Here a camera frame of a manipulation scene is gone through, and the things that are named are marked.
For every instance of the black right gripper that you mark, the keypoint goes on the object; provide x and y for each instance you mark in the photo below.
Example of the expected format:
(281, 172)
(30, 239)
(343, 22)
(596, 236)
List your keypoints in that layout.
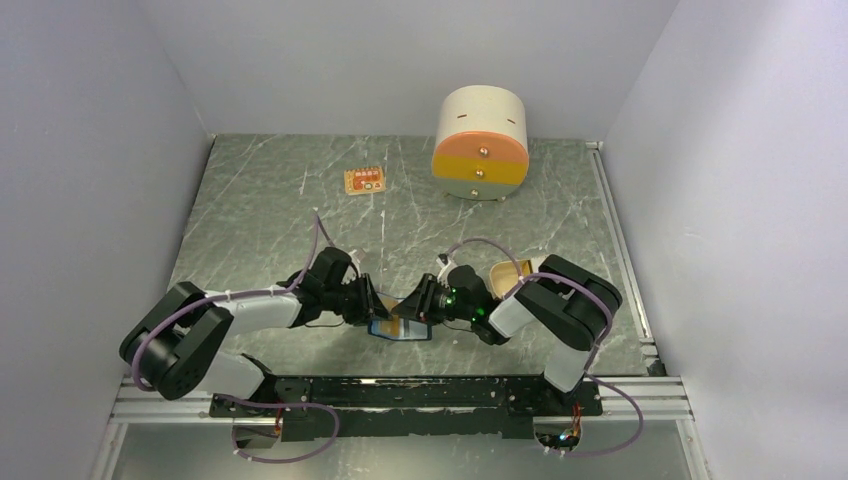
(419, 304)

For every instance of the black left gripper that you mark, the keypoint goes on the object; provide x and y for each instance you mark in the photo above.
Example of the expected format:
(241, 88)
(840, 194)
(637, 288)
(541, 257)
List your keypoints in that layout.
(370, 306)

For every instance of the orange credit card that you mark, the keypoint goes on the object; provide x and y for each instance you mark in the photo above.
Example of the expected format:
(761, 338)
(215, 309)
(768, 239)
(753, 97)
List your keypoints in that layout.
(396, 329)

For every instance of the blue card holder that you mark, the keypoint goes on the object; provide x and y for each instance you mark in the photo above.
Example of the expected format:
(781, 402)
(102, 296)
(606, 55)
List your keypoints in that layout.
(415, 331)

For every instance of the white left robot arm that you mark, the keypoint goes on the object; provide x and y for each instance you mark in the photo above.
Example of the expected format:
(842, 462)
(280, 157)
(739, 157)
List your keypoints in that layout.
(176, 348)

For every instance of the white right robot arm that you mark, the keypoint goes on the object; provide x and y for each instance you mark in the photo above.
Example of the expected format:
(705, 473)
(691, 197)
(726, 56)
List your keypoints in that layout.
(576, 306)

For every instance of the beige card tray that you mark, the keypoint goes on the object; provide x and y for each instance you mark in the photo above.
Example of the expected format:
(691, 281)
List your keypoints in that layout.
(503, 276)

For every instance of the orange patterned card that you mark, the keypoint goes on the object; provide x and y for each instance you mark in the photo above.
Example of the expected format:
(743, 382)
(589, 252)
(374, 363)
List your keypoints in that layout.
(366, 180)

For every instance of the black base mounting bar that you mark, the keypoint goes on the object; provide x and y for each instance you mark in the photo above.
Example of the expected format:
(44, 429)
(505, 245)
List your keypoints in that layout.
(311, 407)

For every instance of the round pastel drawer cabinet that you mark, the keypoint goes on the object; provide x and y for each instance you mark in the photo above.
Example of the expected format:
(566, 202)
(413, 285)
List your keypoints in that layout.
(481, 149)

